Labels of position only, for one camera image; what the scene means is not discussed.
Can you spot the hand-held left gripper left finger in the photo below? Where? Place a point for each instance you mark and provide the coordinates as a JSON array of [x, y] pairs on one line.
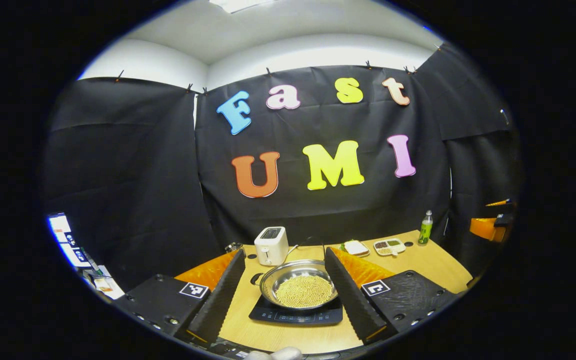
[[220, 300]]

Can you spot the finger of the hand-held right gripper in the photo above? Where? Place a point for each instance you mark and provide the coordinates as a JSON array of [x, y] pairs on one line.
[[485, 229], [504, 207]]

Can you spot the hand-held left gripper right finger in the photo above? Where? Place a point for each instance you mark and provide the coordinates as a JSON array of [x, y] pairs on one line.
[[353, 300]]

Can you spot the black induction cooktop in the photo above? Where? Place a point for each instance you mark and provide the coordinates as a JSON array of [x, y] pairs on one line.
[[293, 316]]

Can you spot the stainless steel pot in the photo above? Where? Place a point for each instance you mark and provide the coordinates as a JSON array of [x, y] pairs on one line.
[[288, 270]]

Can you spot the white rectangular plate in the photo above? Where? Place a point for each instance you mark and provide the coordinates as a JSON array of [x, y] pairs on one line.
[[355, 252]]

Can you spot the heap of yellow soybeans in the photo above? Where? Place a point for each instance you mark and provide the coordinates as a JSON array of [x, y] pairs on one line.
[[304, 291]]

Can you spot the sandwich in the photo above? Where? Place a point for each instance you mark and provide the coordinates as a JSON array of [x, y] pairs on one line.
[[355, 247]]

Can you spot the green label drink bottle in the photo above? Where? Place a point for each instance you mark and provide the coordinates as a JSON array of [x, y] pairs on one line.
[[425, 231]]

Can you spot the white divided grain tray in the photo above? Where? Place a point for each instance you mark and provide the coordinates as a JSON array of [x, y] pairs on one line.
[[389, 246]]

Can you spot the white toaster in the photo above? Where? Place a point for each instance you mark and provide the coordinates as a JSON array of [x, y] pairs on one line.
[[270, 245]]

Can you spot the white cluttered side shelf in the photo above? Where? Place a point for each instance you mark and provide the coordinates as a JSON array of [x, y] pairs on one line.
[[70, 245]]

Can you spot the ceiling light panel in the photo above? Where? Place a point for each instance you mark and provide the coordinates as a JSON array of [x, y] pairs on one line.
[[238, 4]]

